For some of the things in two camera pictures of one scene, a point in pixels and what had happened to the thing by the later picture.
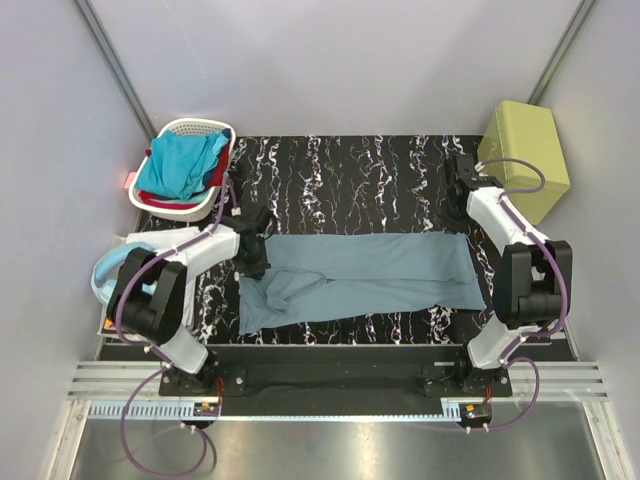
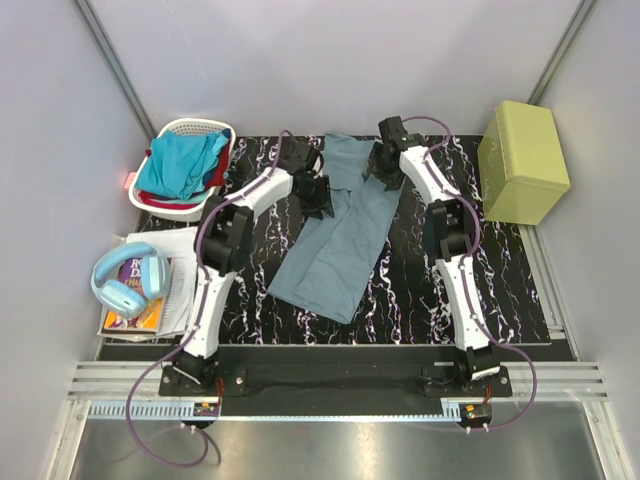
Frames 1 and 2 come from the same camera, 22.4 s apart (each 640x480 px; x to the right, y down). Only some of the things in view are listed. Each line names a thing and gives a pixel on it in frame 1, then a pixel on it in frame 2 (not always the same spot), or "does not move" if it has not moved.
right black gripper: x=443 y=220 to x=393 y=181
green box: x=528 y=131 does not move
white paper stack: x=160 y=240 does not move
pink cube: x=129 y=180 does not move
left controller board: x=206 y=409 does not move
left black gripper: x=255 y=267 to x=316 y=192
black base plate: x=333 y=375 does not move
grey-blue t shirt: x=318 y=275 to x=334 y=259
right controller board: x=476 y=413 does not move
